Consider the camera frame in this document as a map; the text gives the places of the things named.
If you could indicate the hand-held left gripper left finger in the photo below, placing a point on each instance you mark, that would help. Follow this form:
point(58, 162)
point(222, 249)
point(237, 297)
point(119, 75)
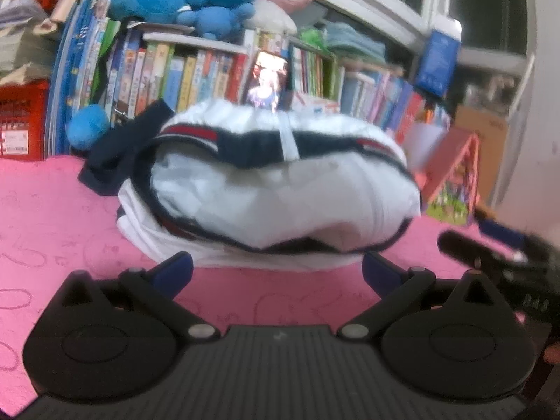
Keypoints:
point(177, 267)

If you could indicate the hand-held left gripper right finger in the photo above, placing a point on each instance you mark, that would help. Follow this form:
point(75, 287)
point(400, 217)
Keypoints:
point(376, 272)

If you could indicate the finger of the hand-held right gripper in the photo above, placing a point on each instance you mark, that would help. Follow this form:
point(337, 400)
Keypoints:
point(498, 229)
point(459, 247)

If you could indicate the navy and white jacket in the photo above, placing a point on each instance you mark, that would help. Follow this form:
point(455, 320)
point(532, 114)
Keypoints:
point(284, 201)

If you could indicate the pink toy house book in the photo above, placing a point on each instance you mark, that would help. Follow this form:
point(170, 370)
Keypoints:
point(455, 175)

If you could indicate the brown cardboard box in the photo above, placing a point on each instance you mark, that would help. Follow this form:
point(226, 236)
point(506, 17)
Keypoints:
point(481, 140)

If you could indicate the blue plush ball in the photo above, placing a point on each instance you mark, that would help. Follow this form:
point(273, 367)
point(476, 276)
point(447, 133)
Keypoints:
point(87, 127)

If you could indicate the white colourful card box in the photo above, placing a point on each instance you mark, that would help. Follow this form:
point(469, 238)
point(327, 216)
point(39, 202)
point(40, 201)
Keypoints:
point(315, 104)

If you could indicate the blue carton pack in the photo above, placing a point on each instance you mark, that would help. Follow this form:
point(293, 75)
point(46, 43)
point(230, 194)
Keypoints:
point(437, 57)

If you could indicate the large red plastic basket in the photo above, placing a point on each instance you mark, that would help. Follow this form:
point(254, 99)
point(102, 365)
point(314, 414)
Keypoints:
point(22, 113)

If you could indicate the folded green towels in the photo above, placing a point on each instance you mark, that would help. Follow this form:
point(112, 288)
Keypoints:
point(354, 41)

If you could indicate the stack of papers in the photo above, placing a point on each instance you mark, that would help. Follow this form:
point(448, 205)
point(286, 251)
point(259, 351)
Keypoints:
point(22, 39)

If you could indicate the beige rolled paper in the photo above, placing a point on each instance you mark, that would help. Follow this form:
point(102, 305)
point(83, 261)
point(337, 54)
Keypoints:
point(70, 0)

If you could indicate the white window frame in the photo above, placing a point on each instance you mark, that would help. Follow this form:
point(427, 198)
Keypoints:
point(380, 4)

